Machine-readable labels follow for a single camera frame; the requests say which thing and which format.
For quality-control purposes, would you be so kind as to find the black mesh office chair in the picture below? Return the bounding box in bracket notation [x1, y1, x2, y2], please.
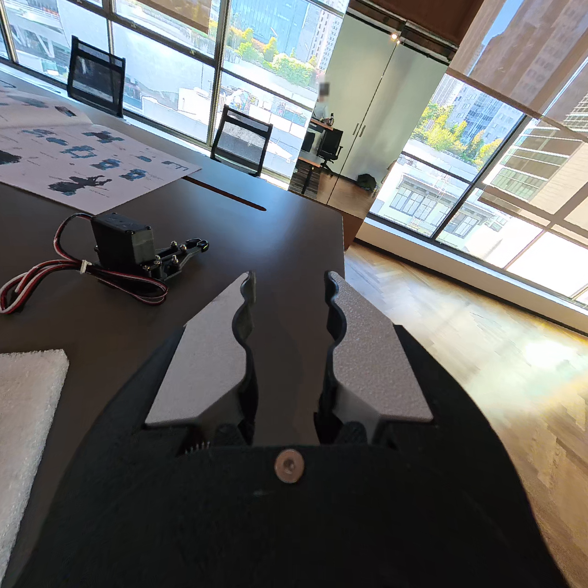
[210, 105, 274, 178]
[66, 36, 126, 119]

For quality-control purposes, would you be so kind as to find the window with roller blinds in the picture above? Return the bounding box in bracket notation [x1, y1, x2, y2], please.
[369, 0, 588, 305]

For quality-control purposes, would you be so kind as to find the white foam square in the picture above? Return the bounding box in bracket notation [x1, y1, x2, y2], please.
[0, 349, 70, 576]

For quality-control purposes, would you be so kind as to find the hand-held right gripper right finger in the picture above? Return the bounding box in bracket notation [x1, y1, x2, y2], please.
[315, 270, 435, 445]

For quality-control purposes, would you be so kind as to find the black servo motor with cable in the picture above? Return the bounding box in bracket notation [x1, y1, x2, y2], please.
[0, 212, 211, 316]

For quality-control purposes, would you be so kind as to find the small wood-edged table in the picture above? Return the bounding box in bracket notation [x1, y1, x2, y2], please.
[297, 152, 323, 194]

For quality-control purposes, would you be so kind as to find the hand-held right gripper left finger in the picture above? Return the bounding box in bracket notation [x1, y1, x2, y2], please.
[145, 271, 259, 445]

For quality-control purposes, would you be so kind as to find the dark desk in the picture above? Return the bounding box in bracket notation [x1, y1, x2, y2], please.
[0, 62, 346, 588]

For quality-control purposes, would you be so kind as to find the open instruction booklet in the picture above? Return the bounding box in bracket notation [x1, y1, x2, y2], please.
[0, 78, 203, 204]

